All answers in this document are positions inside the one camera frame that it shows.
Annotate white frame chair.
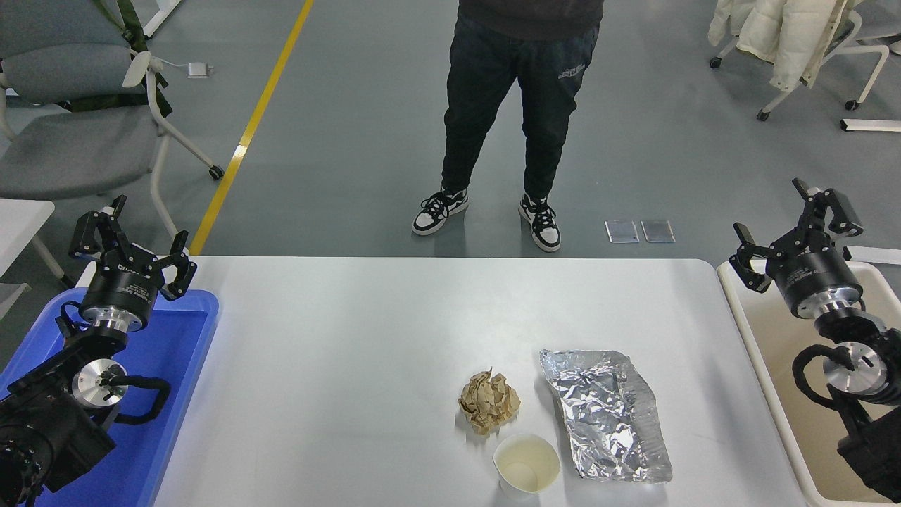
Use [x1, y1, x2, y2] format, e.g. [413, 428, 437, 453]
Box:
[709, 0, 892, 123]

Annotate cream padded coat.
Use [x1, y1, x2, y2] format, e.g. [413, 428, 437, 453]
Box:
[707, 0, 864, 93]

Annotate grey seat white chair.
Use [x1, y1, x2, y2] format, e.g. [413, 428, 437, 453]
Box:
[855, 0, 901, 56]

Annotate white table leg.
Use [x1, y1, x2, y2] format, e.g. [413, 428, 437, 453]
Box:
[143, 0, 184, 39]

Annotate white metal floor bar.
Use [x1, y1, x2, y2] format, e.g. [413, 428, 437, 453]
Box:
[840, 118, 901, 133]
[847, 246, 901, 266]

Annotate blue plastic tray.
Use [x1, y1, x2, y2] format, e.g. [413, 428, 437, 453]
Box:
[0, 288, 220, 507]

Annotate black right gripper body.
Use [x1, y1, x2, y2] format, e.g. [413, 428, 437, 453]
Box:
[770, 230, 864, 318]

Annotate silver foil tray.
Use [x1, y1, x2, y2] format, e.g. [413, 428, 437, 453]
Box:
[539, 349, 674, 484]

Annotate white paper cup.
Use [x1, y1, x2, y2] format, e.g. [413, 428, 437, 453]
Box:
[493, 433, 562, 498]

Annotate grey office chair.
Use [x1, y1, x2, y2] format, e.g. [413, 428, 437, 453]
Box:
[0, 0, 225, 242]

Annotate olive green strap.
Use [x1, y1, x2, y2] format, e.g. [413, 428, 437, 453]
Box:
[67, 0, 174, 118]

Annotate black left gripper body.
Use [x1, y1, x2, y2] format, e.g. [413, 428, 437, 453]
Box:
[80, 252, 167, 326]

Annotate white side table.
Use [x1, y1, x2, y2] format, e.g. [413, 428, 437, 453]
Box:
[0, 199, 75, 319]

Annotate person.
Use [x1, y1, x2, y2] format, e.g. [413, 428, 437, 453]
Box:
[412, 0, 605, 253]

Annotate tan paper ball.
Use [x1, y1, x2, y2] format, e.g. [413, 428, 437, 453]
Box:
[458, 368, 522, 436]

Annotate large pale plastic bin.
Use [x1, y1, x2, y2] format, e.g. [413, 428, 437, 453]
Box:
[717, 260, 901, 507]

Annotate white power adapter with cable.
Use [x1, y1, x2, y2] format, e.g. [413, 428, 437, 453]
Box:
[163, 60, 213, 80]

